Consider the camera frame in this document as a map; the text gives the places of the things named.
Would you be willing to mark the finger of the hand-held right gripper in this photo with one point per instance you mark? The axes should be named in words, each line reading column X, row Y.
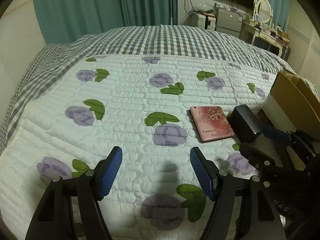
column 275, row 133
column 252, row 155

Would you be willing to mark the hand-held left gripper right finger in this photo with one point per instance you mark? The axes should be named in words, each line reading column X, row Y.
column 201, row 175

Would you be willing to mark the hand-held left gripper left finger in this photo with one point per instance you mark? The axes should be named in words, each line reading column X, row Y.
column 111, row 172

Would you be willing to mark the small black box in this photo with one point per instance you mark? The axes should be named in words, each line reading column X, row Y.
column 246, row 122

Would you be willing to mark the brown cardboard box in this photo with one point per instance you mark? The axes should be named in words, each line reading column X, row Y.
column 295, row 97

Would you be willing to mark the pink rose-embossed case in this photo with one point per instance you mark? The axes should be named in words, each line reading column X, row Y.
column 212, row 123

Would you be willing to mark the white floral quilt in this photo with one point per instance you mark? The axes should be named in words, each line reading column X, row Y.
column 130, row 120

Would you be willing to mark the grey suitcase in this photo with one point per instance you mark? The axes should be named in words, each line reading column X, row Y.
column 287, row 52

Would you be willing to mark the white dressing table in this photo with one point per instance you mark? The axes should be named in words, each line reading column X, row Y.
column 265, row 33

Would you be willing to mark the white louvred wardrobe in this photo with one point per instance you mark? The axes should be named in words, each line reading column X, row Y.
column 307, row 37

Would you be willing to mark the grey mini fridge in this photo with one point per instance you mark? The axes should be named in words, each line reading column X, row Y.
column 228, row 22

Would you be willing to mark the white oval vanity mirror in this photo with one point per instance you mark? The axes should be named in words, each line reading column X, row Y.
column 263, row 10

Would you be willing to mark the white ribbed suitcase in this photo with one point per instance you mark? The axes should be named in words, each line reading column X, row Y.
column 202, row 21

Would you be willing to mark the grey gingham bed sheet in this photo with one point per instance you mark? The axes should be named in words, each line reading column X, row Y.
column 162, row 40

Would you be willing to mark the white mop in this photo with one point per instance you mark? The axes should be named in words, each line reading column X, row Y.
column 171, row 12

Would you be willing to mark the green curtain panel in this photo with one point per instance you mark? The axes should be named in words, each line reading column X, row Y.
column 80, row 7
column 147, row 2

